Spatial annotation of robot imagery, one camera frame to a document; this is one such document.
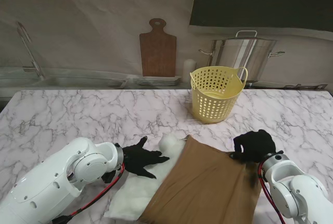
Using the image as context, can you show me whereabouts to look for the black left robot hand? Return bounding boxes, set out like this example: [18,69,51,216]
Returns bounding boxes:
[122,135,170,180]

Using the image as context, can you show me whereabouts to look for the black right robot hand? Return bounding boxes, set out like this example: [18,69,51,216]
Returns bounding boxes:
[228,129,276,164]

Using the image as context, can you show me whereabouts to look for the white pillow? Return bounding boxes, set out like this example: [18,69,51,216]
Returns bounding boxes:
[103,134,187,221]

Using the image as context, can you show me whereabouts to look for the brown pillowcase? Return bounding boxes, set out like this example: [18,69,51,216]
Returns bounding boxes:
[139,135,262,224]

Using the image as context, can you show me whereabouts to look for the yellow perforated laundry basket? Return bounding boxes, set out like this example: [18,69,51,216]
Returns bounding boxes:
[189,65,249,125]

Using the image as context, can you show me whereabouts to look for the stack of white plates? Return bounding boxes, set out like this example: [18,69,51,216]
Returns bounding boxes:
[132,75,182,86]

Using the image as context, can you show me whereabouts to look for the large steel stock pot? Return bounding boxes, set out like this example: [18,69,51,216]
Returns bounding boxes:
[199,30,286,83]

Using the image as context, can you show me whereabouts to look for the brown wooden cutting board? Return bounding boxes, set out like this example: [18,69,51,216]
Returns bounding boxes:
[139,18,177,77]

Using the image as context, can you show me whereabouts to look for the chrome kitchen faucet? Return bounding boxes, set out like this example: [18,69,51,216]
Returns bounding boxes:
[17,21,45,79]

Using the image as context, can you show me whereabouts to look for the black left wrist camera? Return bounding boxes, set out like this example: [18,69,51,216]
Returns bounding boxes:
[100,170,117,184]

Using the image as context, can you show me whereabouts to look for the red left arm cable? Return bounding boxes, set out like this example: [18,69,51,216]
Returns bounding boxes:
[52,163,126,223]

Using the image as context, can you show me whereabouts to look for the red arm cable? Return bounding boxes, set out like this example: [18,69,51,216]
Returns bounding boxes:
[257,161,287,224]
[52,163,126,223]

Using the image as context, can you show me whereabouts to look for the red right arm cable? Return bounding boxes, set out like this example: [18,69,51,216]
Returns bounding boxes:
[257,161,287,224]

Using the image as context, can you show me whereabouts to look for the dark wall panel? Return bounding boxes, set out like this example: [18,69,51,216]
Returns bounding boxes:
[189,0,333,31]

